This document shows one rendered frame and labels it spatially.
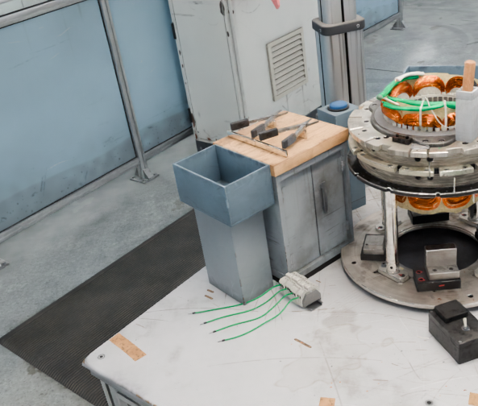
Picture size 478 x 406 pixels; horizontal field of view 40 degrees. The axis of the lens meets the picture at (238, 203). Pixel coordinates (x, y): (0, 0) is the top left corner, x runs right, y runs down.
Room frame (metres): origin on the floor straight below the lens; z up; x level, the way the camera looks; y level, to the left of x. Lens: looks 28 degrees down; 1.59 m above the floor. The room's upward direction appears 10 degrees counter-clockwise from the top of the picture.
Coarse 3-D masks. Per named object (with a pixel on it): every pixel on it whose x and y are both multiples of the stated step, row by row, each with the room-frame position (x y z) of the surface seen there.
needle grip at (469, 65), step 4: (468, 60) 1.01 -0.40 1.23; (472, 60) 1.01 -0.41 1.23; (464, 64) 1.01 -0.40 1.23; (468, 64) 1.00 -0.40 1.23; (472, 64) 1.00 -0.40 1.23; (464, 68) 1.01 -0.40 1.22; (468, 68) 1.00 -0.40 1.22; (472, 68) 1.00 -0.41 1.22; (464, 72) 1.01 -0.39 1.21; (468, 72) 1.00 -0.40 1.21; (472, 72) 1.00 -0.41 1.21; (464, 76) 1.01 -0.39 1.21; (468, 76) 1.00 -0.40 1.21; (472, 76) 1.00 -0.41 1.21; (464, 80) 1.01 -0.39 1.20; (468, 80) 1.00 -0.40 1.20; (472, 80) 1.00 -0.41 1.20; (464, 84) 1.00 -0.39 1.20; (468, 84) 1.00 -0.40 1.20; (472, 84) 1.00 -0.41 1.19; (464, 88) 1.00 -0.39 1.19; (468, 88) 1.00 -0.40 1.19; (472, 88) 1.00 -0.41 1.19
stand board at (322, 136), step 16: (288, 112) 1.34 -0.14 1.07; (320, 128) 1.23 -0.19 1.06; (336, 128) 1.21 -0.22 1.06; (224, 144) 1.23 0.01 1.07; (240, 144) 1.21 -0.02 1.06; (272, 144) 1.19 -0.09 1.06; (304, 144) 1.16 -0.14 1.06; (320, 144) 1.16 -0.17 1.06; (336, 144) 1.18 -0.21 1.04; (272, 160) 1.11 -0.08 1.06; (288, 160) 1.11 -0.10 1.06; (304, 160) 1.13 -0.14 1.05
